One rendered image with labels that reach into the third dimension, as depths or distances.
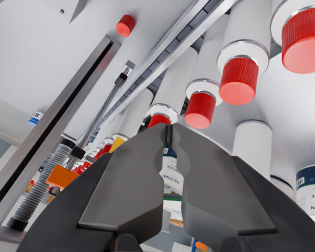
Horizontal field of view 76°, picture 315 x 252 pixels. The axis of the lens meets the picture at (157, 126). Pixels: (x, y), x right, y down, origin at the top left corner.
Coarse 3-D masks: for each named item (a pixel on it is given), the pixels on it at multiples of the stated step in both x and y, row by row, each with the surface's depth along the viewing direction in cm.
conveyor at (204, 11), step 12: (216, 0) 32; (204, 12) 34; (228, 12) 33; (192, 24) 36; (180, 36) 39; (168, 48) 42; (156, 60) 46; (144, 72) 50; (132, 84) 61; (156, 84) 53
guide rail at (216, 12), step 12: (228, 0) 24; (216, 12) 25; (204, 24) 27; (192, 36) 29; (180, 48) 32; (168, 60) 34; (156, 72) 37; (144, 84) 41; (132, 96) 46; (120, 108) 52; (108, 120) 60
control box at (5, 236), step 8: (0, 232) 32; (8, 232) 35; (16, 232) 37; (24, 232) 41; (0, 240) 30; (8, 240) 32; (16, 240) 33; (0, 248) 31; (8, 248) 32; (16, 248) 33
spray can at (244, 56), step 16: (240, 0) 24; (256, 0) 23; (240, 16) 22; (256, 16) 21; (224, 32) 24; (240, 32) 20; (256, 32) 20; (224, 48) 20; (240, 48) 20; (256, 48) 19; (224, 64) 21; (240, 64) 19; (256, 64) 19; (224, 80) 19; (240, 80) 18; (256, 80) 19; (224, 96) 20; (240, 96) 19
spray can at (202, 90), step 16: (224, 16) 32; (208, 32) 32; (208, 48) 28; (208, 64) 26; (192, 80) 26; (208, 80) 25; (192, 96) 26; (208, 96) 25; (192, 112) 24; (208, 112) 24
